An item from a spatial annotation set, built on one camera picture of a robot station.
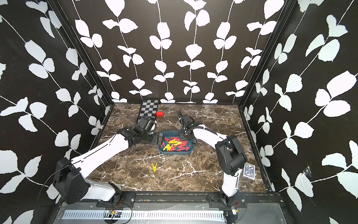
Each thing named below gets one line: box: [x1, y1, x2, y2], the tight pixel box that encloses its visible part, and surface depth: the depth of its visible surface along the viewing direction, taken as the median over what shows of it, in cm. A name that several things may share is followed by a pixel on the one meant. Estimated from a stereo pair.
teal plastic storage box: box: [157, 130, 195, 155], surface depth 95 cm
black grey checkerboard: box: [137, 99, 159, 123], surface depth 117 cm
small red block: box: [156, 111, 165, 118], surface depth 116 cm
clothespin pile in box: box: [160, 136, 192, 152], surface depth 97 cm
